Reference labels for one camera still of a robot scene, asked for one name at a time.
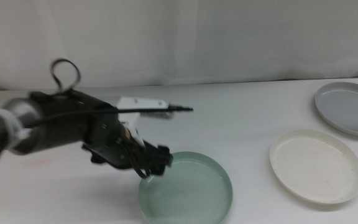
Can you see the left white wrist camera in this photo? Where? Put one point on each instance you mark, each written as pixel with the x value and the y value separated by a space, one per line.
pixel 141 105

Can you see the white shallow bowl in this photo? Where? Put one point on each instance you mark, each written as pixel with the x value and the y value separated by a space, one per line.
pixel 315 166

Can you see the white cloth curtain backdrop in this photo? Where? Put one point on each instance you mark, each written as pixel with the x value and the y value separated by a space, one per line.
pixel 197 40

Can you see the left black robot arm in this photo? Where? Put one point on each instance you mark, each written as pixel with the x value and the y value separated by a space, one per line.
pixel 51 124

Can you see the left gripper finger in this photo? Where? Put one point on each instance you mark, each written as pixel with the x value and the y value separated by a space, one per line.
pixel 162 154
pixel 158 169

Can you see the pale green shallow bowl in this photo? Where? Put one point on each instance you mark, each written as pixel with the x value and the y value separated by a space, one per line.
pixel 188 193

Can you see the grey shallow bowl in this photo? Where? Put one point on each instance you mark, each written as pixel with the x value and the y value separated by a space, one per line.
pixel 350 109

